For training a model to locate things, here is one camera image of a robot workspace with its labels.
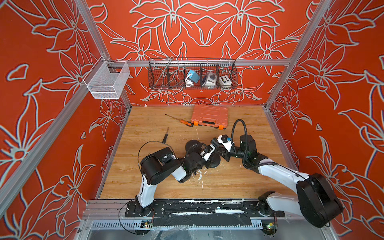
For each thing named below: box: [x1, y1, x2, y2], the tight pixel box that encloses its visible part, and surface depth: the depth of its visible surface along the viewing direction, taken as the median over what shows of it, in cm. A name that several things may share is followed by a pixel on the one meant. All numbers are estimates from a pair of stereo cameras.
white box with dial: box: [202, 72, 217, 86], surface depth 93 cm
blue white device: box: [185, 69, 200, 88], surface depth 86 cm
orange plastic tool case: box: [191, 104, 229, 130], surface depth 108 cm
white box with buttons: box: [219, 75, 232, 90], surface depth 97 cm
